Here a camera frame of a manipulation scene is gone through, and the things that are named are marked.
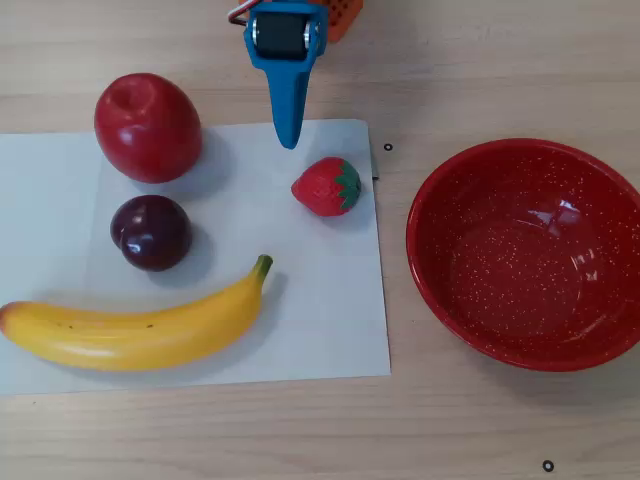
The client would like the white paper sheet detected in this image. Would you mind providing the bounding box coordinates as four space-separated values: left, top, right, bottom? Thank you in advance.
69 118 393 394
0 131 104 397

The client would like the red speckled enamel bowl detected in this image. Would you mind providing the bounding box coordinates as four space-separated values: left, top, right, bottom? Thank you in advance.
405 138 640 373

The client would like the yellow plastic banana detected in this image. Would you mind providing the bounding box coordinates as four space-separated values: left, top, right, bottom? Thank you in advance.
0 254 275 373

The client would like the red plastic apple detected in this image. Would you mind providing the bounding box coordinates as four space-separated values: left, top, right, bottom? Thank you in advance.
93 72 204 185

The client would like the dark purple plastic plum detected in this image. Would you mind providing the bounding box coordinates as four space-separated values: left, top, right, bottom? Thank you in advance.
110 194 194 273

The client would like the red plastic strawberry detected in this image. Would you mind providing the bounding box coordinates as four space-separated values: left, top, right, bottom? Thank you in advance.
290 156 363 218

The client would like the blue gripper with motor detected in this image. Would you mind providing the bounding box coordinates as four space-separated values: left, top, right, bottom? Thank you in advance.
243 0 330 151

